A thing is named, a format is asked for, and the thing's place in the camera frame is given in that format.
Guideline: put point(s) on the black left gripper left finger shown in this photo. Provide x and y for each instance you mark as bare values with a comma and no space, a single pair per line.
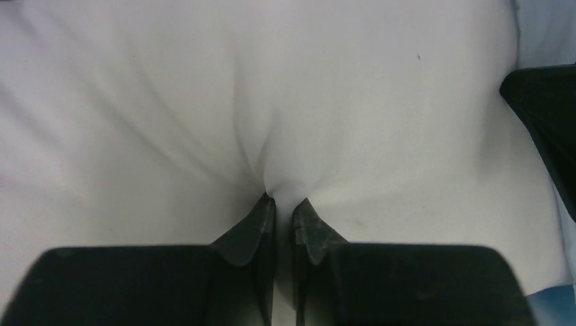
227,282

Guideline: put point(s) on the light blue pillowcase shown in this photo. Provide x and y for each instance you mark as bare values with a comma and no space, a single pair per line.
546,37

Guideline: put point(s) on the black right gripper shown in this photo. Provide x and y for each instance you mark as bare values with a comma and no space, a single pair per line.
544,100

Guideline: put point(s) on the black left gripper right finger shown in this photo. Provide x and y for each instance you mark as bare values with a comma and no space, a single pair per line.
337,282

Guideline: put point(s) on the white pillow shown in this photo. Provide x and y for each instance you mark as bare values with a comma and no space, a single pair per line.
162,122

